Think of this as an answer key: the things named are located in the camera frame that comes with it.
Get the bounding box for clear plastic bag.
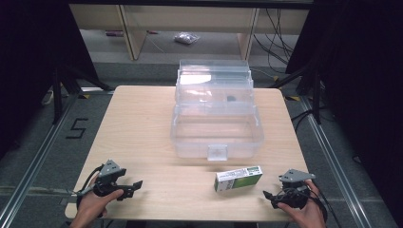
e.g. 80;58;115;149
173;31;202;46

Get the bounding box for white cable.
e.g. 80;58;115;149
40;89;55;106

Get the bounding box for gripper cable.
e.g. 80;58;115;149
308;181;341;228
67;163;106;199

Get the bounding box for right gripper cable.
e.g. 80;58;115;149
308;181;341;228

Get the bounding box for person's left hand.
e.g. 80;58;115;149
75;176;125;223

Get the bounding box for aluminium floor rail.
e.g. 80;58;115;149
0;94;81;228
298;96;373;228

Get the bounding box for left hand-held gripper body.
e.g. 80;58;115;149
92;159;127;199

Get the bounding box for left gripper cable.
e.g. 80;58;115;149
67;163;106;199

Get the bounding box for person's right hand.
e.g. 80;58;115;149
277;179;328;228

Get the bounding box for black floor cable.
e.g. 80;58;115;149
290;108;316;133

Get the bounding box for black curtain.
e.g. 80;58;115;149
284;0;403;219
0;0;100;160

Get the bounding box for clear plastic storage box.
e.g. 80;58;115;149
169;58;265;162

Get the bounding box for green and white medicine box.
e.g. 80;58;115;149
213;164;264;194

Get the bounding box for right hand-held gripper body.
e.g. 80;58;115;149
273;168;317;210

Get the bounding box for black metal stand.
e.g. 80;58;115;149
51;63;113;125
268;61;323;125

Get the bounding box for bundle of black cables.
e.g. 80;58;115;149
252;8;297;74

